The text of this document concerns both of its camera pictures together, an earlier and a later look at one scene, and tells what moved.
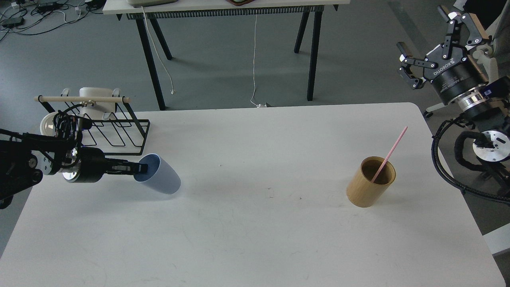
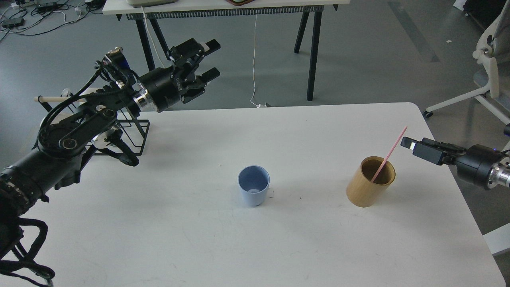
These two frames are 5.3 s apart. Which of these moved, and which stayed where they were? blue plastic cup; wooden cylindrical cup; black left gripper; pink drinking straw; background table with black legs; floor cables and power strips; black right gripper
Moved: blue plastic cup; black right gripper; black left gripper
Stayed: background table with black legs; pink drinking straw; wooden cylindrical cup; floor cables and power strips
